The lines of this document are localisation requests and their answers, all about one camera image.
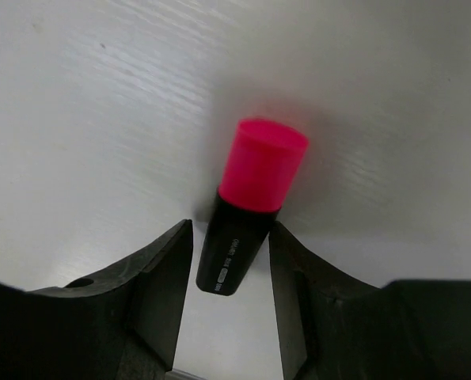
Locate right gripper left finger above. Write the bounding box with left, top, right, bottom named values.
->
left=0, top=219, right=193, bottom=379

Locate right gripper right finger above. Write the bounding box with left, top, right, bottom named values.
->
left=269, top=223, right=471, bottom=379

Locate pink cap black highlighter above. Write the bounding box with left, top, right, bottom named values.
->
left=196, top=118, right=309, bottom=296

